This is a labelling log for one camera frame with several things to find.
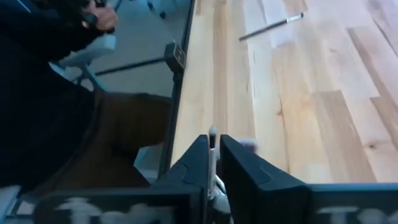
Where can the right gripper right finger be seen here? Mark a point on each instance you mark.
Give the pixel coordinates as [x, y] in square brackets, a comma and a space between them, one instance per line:
[273, 199]

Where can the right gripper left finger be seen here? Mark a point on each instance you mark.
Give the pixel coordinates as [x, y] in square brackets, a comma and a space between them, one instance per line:
[174, 202]

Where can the white-tipped black makeup brush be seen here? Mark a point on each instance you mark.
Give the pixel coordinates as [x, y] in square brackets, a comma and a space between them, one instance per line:
[212, 161]

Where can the thin black makeup brush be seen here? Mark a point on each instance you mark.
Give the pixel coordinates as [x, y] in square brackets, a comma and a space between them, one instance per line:
[270, 27]

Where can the light grey chair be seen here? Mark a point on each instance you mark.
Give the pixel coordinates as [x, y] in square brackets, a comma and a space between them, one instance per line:
[96, 46]

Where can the person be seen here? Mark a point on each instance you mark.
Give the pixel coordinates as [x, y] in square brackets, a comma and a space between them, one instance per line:
[37, 93]

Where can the person's hand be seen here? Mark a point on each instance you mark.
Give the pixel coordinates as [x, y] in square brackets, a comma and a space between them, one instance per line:
[104, 17]

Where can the black handheld controller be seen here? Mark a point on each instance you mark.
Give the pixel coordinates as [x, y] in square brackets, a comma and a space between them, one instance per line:
[90, 20]

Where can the black metal table frame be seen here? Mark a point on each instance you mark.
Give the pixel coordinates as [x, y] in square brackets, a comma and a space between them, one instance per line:
[170, 124]

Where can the black table-level camera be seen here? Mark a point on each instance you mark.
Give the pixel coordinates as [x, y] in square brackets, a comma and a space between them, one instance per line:
[175, 57]

